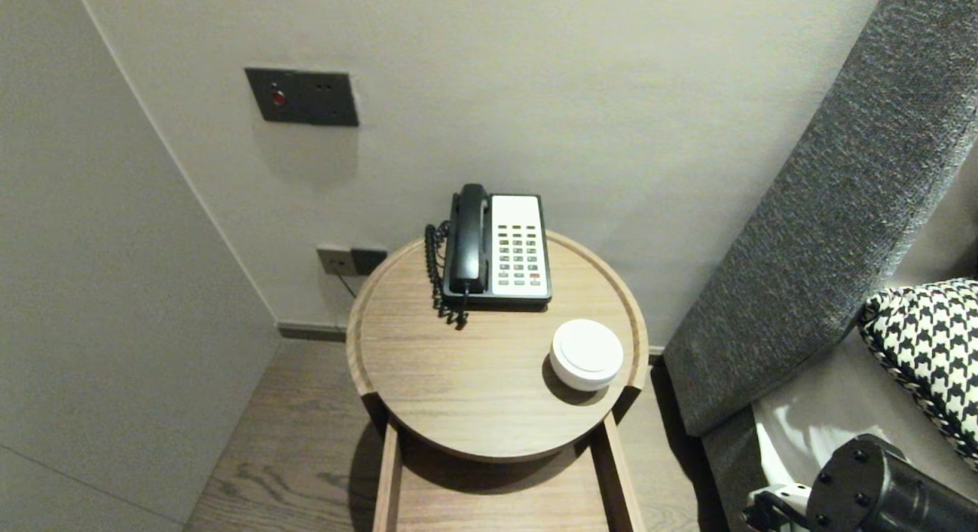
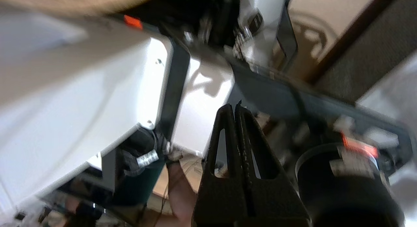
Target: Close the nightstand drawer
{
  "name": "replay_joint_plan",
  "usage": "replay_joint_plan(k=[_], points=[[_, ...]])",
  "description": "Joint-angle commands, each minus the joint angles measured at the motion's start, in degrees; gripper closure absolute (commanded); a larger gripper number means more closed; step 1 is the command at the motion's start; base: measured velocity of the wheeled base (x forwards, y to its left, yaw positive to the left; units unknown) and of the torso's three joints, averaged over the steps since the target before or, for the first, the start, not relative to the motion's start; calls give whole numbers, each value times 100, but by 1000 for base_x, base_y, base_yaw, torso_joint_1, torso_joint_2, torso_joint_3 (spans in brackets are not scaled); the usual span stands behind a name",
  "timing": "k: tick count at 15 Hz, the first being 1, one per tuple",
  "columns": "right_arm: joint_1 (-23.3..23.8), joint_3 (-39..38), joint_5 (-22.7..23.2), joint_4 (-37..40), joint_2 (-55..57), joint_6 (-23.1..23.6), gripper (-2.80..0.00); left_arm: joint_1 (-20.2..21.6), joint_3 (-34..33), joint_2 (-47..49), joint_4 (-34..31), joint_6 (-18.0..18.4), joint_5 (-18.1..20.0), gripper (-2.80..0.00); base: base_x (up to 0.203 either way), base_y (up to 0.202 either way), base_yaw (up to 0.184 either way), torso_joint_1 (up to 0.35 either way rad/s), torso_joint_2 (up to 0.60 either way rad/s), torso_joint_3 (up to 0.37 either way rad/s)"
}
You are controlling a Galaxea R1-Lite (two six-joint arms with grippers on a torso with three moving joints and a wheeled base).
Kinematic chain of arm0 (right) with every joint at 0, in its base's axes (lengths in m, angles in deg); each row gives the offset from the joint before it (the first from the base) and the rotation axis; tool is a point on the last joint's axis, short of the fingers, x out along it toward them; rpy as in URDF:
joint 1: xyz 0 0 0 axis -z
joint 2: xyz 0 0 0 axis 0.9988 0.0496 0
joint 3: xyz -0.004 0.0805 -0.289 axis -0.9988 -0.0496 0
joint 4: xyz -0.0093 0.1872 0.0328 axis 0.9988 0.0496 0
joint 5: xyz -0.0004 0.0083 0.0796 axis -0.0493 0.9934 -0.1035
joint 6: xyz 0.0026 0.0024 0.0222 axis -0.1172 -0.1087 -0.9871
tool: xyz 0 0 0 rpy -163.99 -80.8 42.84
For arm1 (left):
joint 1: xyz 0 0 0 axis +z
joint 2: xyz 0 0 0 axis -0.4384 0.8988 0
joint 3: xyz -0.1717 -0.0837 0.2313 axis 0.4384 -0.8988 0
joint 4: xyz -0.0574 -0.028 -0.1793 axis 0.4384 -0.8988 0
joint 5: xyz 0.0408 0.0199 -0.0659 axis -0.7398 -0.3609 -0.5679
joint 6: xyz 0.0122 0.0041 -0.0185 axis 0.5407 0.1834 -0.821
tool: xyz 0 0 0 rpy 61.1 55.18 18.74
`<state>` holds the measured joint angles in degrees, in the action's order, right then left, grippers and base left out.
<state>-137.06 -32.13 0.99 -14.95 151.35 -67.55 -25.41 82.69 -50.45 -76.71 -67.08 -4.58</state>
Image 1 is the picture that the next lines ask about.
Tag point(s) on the white round puck device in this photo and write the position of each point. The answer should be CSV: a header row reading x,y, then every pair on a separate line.
x,y
587,352

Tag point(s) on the round wooden nightstand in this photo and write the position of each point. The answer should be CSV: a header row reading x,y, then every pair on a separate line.
x,y
497,501

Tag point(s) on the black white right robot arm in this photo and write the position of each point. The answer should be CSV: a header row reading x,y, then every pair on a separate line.
x,y
886,486

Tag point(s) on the black telephone handset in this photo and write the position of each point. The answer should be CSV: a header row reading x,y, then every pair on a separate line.
x,y
467,241

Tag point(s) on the black and white telephone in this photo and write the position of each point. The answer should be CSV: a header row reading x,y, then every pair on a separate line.
x,y
516,241

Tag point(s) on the round wooden side table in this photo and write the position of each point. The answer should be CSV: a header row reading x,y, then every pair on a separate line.
x,y
458,379

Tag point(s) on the grey fabric headboard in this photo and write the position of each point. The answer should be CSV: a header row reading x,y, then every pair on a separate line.
x,y
810,249

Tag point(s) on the white bed sheet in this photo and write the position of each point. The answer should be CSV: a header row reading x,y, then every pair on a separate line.
x,y
840,410

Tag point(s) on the black white houndstooth pillow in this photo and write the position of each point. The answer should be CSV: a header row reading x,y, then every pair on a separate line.
x,y
932,348

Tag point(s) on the dark wall outlet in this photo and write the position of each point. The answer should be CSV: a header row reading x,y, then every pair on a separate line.
x,y
370,259

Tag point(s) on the beige wall outlet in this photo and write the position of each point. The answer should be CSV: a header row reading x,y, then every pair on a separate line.
x,y
334,261

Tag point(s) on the dark wall switch panel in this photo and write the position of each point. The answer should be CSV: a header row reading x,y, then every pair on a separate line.
x,y
306,98

